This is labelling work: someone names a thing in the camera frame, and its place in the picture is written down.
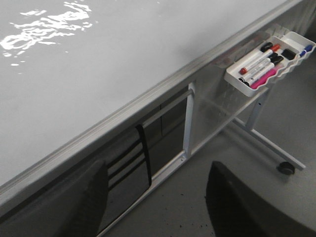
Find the black caster wheel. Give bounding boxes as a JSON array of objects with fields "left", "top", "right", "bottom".
[{"left": 276, "top": 161, "right": 295, "bottom": 175}]

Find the white marker lower black end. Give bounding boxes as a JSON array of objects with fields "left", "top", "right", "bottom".
[{"left": 239, "top": 56, "right": 284, "bottom": 86}]

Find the white plastic marker tray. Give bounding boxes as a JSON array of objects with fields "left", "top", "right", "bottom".
[{"left": 224, "top": 31, "right": 316, "bottom": 97}]

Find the grey fabric pocket organizer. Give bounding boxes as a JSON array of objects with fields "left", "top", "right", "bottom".
[{"left": 100, "top": 125, "right": 152, "bottom": 193}]

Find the grey whiteboard stand frame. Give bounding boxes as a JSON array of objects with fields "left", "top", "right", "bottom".
[{"left": 0, "top": 0, "right": 316, "bottom": 237}]

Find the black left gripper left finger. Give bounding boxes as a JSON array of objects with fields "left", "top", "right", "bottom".
[{"left": 0, "top": 160, "right": 108, "bottom": 237}]

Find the white whiteboard with aluminium frame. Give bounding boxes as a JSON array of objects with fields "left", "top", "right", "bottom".
[{"left": 0, "top": 0, "right": 305, "bottom": 210}]

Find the blue capped pen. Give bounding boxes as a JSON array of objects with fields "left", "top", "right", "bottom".
[{"left": 299, "top": 45, "right": 313, "bottom": 57}]

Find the marker with red end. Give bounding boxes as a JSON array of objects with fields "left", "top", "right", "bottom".
[{"left": 239, "top": 42, "right": 273, "bottom": 75}]

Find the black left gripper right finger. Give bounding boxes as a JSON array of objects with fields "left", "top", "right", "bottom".
[{"left": 206, "top": 161, "right": 316, "bottom": 237}]

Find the pink highlighter pen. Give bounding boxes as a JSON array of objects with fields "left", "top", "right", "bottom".
[{"left": 250, "top": 69, "right": 277, "bottom": 89}]

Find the black marker cap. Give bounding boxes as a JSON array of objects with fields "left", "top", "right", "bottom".
[{"left": 281, "top": 49, "right": 296, "bottom": 60}]

